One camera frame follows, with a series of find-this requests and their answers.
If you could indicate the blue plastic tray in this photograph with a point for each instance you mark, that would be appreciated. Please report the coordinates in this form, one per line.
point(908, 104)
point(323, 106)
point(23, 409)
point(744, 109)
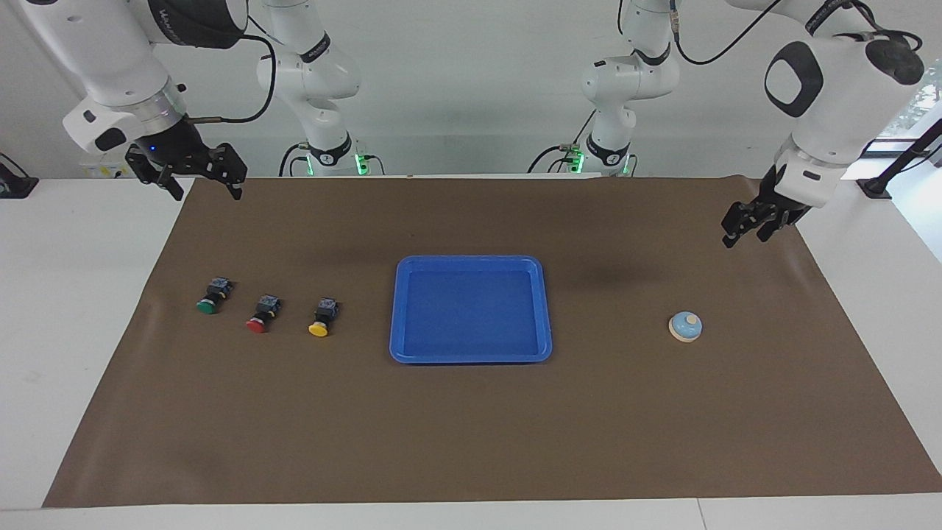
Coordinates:
point(471, 313)

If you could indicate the yellow push button switch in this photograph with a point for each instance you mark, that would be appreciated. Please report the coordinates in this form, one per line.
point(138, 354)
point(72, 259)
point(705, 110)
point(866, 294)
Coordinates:
point(319, 328)

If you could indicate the window with green foliage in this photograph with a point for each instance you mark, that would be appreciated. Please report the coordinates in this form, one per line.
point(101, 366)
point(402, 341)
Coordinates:
point(923, 103)

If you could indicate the red push button switch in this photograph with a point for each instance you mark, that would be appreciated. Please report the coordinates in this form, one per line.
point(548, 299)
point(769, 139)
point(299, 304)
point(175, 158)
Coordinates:
point(257, 324)

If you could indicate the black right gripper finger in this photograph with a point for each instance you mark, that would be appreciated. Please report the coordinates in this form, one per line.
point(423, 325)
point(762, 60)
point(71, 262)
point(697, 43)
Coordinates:
point(231, 165)
point(147, 168)

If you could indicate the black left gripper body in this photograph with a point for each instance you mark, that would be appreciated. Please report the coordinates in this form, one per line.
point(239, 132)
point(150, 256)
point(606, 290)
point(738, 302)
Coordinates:
point(776, 206)

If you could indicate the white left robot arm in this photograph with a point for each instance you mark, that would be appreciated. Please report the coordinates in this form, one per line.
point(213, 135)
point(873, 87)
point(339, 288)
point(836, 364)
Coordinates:
point(831, 103)

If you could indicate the white wall outlet box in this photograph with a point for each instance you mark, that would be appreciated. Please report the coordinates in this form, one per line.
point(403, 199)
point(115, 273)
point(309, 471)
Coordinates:
point(99, 169)

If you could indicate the brown table mat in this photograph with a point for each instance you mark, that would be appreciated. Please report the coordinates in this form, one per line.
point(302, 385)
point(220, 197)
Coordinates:
point(471, 427)

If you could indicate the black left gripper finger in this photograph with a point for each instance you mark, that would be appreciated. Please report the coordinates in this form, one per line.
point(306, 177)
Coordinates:
point(771, 228)
point(742, 217)

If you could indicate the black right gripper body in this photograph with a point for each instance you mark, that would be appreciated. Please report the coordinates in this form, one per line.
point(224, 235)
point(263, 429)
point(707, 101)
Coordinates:
point(176, 147)

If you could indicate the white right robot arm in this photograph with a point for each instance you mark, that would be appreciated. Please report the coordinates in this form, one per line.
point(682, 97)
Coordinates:
point(110, 66)

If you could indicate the green push button switch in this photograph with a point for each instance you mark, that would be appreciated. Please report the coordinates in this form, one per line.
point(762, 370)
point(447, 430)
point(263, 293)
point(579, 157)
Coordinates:
point(208, 305)

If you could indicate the black low mount base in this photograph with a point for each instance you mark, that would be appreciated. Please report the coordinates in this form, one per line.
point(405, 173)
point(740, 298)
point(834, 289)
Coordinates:
point(15, 185)

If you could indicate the black stand with slanted rod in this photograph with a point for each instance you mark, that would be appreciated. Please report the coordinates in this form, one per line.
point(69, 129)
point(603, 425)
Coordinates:
point(876, 185)

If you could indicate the light blue desk bell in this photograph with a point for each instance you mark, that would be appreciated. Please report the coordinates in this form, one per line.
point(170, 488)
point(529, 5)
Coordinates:
point(685, 327)

